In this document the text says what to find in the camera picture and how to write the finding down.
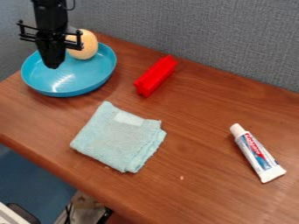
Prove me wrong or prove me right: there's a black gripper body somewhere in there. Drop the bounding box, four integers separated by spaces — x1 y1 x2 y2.
17 0 83 51

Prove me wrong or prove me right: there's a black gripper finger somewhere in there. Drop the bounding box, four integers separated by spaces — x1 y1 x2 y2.
51 41 65 69
36 38 52 67

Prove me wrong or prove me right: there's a yellow orange ball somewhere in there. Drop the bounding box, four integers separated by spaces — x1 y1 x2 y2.
67 29 99 60

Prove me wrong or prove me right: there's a blue plate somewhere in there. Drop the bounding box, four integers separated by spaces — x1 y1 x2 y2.
21 43 117 97

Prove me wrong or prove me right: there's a red plastic block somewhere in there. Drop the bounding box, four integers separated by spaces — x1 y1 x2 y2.
133 55 177 97

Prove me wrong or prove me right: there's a light blue folded cloth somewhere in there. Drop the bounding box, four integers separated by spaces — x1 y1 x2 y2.
69 101 167 173

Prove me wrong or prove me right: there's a white toothpaste tube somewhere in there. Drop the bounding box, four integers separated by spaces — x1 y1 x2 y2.
230 123 286 184

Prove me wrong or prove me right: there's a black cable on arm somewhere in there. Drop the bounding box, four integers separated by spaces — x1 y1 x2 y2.
63 0 77 11

